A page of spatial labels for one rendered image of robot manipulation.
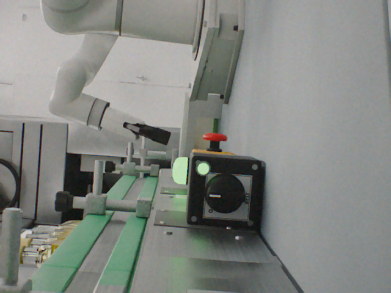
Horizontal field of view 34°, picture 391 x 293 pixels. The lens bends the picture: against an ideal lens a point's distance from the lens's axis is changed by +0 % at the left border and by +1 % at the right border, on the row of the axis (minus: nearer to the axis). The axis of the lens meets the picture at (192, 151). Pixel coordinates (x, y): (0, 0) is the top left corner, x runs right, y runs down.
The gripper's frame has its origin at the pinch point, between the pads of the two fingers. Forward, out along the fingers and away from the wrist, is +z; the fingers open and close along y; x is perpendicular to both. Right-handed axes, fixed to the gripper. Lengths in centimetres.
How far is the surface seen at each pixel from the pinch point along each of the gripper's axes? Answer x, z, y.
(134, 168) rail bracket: -8.1, -3.5, 13.7
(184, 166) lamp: 0, 5, 58
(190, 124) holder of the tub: 5.5, 5.3, 9.5
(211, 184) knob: 2, 7, 90
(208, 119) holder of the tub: 7.9, 8.8, 9.3
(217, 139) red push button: 6, 8, 58
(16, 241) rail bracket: -2, -6, 119
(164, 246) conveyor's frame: -3, 4, 100
